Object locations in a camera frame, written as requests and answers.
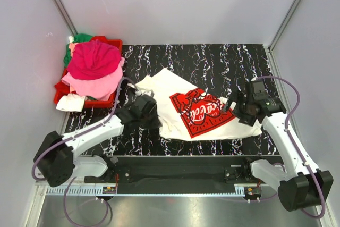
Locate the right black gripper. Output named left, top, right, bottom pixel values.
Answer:
left=221, top=88, right=257, bottom=127

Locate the white coca-cola t-shirt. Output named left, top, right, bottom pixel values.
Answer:
left=136, top=68, right=262, bottom=141

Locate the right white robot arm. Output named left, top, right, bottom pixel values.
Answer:
left=223, top=77, right=334, bottom=218

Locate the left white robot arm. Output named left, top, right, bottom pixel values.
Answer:
left=33, top=94, right=160, bottom=187

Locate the light pink t-shirt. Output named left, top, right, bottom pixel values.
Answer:
left=61, top=57, right=125, bottom=101

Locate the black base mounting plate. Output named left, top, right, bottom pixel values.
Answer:
left=106, top=155, right=274, bottom=195

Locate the white t-shirt in bin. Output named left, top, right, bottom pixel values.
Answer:
left=56, top=94, right=85, bottom=112

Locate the magenta t-shirt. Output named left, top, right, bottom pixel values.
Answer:
left=66, top=39, right=122, bottom=80

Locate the red t-shirt in bin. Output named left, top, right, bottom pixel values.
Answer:
left=54, top=81, right=70, bottom=97

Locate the green t-shirt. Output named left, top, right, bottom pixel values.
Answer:
left=63, top=33, right=93, bottom=68

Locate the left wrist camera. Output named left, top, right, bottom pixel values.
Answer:
left=135, top=87, right=154, bottom=98

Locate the white slotted cable duct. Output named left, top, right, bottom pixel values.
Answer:
left=46, top=184, right=247, bottom=197

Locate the right aluminium frame post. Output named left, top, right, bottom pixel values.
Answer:
left=268, top=0, right=302, bottom=52

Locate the aluminium frame post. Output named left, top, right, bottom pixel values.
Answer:
left=268, top=0, right=302, bottom=52
left=52, top=0, right=78, bottom=36

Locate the left aluminium frame post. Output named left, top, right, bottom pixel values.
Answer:
left=52, top=0, right=78, bottom=36

